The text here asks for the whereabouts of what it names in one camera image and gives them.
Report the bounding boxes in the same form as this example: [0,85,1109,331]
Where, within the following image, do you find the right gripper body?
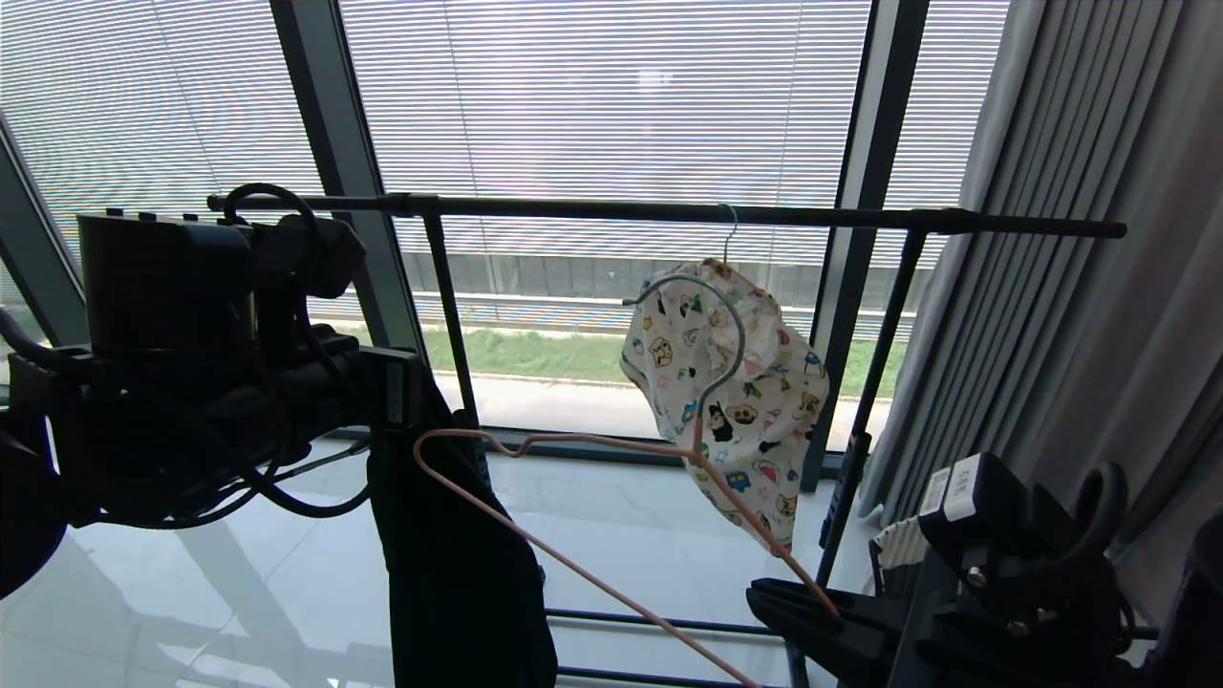
[889,559,1133,688]

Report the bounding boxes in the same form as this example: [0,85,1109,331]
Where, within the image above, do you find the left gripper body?
[277,330,423,450]

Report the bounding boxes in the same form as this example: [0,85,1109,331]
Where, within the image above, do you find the black garment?
[368,368,558,688]

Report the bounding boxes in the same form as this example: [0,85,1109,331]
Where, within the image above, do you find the cream printed garment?
[619,258,827,555]

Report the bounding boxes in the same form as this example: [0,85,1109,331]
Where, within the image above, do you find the white laundry basket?
[871,521,928,572]

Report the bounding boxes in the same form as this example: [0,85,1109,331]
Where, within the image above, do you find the black clothes rack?
[207,194,1157,688]

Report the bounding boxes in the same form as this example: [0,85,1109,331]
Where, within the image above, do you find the window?
[0,0,1014,469]

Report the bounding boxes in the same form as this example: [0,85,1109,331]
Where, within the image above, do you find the beige curtain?
[860,0,1223,622]

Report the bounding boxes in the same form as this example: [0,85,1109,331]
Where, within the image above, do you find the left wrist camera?
[247,215,367,331]

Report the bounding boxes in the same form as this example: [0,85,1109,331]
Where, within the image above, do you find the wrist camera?
[917,454,1052,574]
[247,215,367,331]

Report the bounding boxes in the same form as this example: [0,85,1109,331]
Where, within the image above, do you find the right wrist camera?
[917,454,1052,574]

